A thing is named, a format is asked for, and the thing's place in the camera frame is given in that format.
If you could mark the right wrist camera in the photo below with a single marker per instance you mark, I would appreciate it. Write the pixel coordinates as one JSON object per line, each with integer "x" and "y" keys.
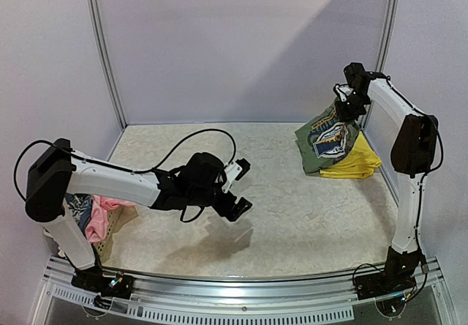
{"x": 342, "y": 91}

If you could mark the olive green garment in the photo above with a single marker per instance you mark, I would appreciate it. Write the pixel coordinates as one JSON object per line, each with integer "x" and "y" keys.
{"x": 325, "y": 141}

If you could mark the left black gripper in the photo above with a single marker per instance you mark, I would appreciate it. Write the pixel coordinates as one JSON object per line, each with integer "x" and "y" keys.
{"x": 224, "y": 208}

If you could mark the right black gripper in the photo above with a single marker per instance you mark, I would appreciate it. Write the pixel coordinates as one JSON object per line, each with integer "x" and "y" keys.
{"x": 348, "y": 109}

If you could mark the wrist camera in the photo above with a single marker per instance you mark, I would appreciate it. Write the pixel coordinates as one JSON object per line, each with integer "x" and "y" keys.
{"x": 342, "y": 91}
{"x": 234, "y": 172}

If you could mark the dark blue garment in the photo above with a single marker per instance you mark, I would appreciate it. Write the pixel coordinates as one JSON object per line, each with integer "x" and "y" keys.
{"x": 80, "y": 206}

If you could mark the pink garment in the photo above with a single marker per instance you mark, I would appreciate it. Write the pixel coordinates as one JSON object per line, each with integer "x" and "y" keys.
{"x": 96, "y": 230}

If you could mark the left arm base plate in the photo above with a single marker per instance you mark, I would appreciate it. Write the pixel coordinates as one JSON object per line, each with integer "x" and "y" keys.
{"x": 93, "y": 279}

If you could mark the right aluminium frame post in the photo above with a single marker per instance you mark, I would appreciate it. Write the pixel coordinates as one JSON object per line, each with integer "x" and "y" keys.
{"x": 384, "y": 14}

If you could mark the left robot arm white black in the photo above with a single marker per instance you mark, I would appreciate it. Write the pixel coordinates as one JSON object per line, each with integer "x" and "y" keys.
{"x": 205, "y": 181}

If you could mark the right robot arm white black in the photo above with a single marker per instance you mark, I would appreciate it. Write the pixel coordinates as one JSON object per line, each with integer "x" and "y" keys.
{"x": 411, "y": 155}

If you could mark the aluminium front rail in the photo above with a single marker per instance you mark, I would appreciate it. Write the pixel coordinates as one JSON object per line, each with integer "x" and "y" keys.
{"x": 327, "y": 298}

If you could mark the yellow shorts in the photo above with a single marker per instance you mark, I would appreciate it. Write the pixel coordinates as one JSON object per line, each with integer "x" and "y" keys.
{"x": 360, "y": 163}

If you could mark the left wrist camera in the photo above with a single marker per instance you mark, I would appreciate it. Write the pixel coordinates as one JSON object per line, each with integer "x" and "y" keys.
{"x": 234, "y": 172}

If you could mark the beige plastic laundry basket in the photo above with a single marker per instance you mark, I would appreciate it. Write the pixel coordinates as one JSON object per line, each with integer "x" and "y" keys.
{"x": 116, "y": 219}

